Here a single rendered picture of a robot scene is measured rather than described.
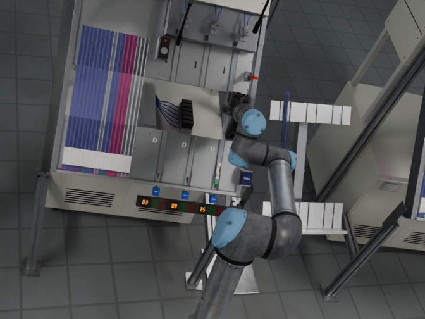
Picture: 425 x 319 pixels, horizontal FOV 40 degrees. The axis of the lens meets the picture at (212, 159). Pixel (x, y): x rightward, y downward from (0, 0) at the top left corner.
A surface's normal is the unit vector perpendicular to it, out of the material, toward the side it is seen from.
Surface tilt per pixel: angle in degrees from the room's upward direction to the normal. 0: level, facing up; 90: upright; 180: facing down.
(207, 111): 0
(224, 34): 44
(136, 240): 0
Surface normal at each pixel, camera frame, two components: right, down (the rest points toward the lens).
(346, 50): 0.29, -0.64
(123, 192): 0.07, 0.76
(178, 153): 0.26, 0.06
